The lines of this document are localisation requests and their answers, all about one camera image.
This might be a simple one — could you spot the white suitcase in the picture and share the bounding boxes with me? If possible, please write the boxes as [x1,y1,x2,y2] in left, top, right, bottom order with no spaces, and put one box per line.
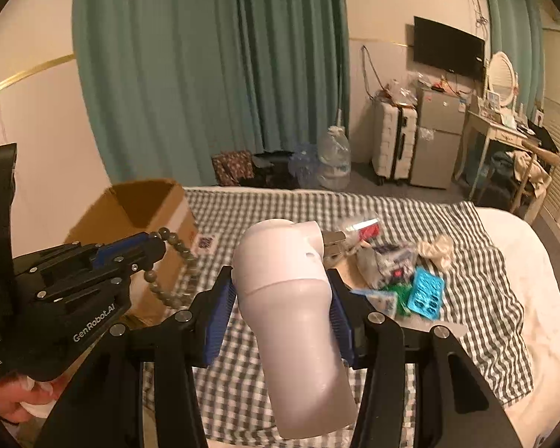
[372,100,418,185]

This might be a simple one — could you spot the clear water jug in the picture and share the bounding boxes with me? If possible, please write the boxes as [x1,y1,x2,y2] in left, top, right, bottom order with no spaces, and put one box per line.
[317,126,352,190]

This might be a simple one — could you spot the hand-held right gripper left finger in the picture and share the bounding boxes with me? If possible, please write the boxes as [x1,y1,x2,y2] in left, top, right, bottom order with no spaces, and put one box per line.
[35,266,236,448]

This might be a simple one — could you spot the clear bag with red item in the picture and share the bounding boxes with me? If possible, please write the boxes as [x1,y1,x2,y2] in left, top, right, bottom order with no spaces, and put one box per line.
[338,218,382,243]

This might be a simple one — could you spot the grey bead bracelet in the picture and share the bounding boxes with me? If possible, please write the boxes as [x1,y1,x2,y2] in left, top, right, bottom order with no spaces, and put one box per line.
[144,226,201,311]

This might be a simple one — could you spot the clear plastic bags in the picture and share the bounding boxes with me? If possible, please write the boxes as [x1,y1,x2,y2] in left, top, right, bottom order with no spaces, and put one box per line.
[378,79,418,106]

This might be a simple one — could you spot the white dressing table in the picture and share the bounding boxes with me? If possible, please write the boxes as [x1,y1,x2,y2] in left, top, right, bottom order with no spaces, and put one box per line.
[452,103,528,187]

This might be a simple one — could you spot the green packet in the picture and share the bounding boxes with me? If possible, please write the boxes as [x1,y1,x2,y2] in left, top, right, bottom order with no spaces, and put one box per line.
[387,282,414,313]

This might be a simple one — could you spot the wooden chair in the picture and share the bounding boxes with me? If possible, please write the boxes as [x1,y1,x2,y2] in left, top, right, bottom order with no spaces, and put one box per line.
[508,142,560,225]

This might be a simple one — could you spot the patterned box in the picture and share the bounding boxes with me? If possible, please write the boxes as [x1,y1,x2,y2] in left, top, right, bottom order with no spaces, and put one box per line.
[211,150,255,186]

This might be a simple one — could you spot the blue plastic bag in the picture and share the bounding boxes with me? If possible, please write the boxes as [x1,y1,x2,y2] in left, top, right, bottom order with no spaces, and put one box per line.
[288,144,320,190]

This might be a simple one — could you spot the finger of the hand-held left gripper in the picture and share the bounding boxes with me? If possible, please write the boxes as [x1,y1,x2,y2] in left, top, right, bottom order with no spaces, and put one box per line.
[22,249,166,309]
[13,232,165,281]

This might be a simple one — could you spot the beige clothes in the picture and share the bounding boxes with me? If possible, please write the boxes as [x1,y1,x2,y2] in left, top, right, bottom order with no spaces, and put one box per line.
[513,149,551,197]

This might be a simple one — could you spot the dark blue cloth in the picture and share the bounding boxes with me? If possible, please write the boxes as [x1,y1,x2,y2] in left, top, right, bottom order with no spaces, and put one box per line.
[488,150,516,183]

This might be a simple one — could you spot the black item on table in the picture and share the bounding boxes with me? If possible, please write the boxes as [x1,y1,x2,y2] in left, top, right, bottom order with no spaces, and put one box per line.
[527,119,560,152]

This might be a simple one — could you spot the wide green curtain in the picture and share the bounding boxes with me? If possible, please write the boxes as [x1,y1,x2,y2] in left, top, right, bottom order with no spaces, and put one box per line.
[72,0,351,188]

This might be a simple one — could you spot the white printed plastic bag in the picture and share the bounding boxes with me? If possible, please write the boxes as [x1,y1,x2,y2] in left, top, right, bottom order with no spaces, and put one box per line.
[357,243,418,287]

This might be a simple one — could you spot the white plastic bottle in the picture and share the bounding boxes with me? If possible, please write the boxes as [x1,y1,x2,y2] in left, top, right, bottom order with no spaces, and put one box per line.
[232,218,359,440]

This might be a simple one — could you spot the black wall television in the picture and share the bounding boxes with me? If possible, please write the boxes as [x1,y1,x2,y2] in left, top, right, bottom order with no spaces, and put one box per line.
[413,16,486,80]

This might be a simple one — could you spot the black bag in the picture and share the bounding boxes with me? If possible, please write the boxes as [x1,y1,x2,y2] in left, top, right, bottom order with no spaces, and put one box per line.
[252,150,295,190]

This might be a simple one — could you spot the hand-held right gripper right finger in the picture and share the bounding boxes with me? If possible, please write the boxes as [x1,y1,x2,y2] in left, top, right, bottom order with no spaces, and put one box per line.
[329,271,519,448]

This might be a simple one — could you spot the white crumpled cloth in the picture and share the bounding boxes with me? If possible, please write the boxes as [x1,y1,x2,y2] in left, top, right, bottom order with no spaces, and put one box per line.
[417,234,454,269]

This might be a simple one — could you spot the silver mini fridge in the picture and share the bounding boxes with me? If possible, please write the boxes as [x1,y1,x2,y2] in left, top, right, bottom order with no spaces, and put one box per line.
[411,86,470,190]

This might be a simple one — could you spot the person's left hand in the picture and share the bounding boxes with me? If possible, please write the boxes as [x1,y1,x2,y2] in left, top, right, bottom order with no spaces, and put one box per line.
[0,376,57,426]

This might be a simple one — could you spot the blue blister pack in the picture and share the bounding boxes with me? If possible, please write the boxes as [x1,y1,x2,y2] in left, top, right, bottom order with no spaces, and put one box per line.
[408,266,445,320]

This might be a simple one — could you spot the white duvet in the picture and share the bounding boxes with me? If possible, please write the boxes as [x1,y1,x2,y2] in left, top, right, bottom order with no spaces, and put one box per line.
[448,205,560,448]

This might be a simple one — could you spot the checkered blanket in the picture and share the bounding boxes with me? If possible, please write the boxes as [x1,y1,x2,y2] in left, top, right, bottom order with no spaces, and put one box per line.
[142,187,535,448]

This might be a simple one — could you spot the narrow green curtain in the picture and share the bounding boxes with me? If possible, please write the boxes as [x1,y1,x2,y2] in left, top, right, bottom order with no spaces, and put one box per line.
[480,0,544,103]

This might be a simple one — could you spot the brown cardboard box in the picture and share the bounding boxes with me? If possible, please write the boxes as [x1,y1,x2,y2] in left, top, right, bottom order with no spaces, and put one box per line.
[68,180,199,327]

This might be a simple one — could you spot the white and blue packet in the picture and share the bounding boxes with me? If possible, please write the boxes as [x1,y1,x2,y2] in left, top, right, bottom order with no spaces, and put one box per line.
[352,288,397,318]

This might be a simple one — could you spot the wall cable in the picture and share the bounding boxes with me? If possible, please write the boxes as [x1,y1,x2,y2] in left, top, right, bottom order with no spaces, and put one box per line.
[361,46,383,99]

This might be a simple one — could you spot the white oval mirror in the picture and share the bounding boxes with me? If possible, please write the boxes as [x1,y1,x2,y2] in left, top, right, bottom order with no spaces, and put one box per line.
[486,51,519,108]

